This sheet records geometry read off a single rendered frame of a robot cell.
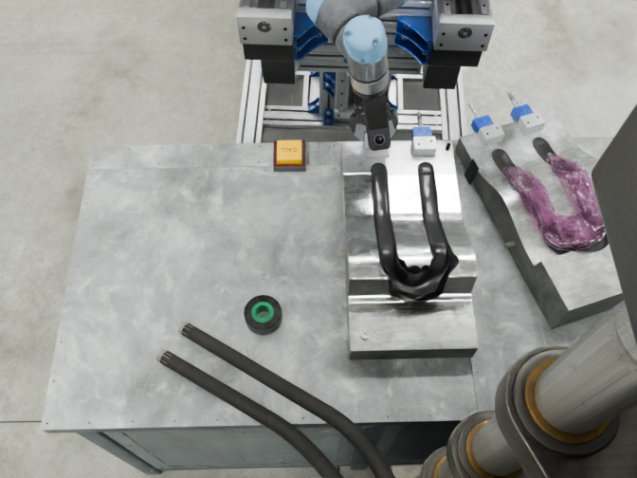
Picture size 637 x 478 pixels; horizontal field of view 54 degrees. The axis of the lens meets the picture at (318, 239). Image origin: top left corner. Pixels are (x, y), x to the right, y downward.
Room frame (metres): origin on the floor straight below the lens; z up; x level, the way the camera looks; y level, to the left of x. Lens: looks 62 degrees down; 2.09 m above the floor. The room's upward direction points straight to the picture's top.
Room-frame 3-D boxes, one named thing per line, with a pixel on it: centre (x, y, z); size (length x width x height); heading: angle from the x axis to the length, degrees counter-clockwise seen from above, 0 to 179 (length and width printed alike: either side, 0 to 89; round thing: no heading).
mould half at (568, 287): (0.75, -0.55, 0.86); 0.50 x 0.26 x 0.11; 18
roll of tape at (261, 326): (0.50, 0.12, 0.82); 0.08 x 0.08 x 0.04
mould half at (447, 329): (0.66, -0.19, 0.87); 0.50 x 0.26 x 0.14; 1
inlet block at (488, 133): (0.99, -0.40, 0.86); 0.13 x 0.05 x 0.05; 18
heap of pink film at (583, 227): (0.75, -0.54, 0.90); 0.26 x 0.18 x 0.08; 18
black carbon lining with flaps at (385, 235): (0.67, -0.20, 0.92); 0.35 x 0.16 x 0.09; 1
